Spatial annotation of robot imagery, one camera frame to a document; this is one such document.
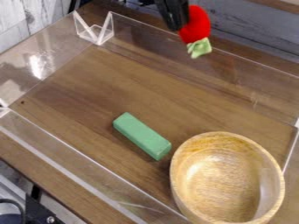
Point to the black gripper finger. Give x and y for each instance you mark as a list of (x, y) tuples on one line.
[(175, 13)]

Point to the red plush strawberry toy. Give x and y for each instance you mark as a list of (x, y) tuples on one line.
[(195, 32)]

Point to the green rectangular block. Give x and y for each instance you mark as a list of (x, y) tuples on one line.
[(144, 137)]

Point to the wooden bowl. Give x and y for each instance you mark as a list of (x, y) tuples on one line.
[(226, 180)]

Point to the clear acrylic corner bracket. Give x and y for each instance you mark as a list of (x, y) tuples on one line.
[(96, 34)]

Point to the clear acrylic tray enclosure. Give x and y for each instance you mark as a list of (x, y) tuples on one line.
[(64, 88)]

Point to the black clamp with cable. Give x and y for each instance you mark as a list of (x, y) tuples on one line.
[(31, 211)]

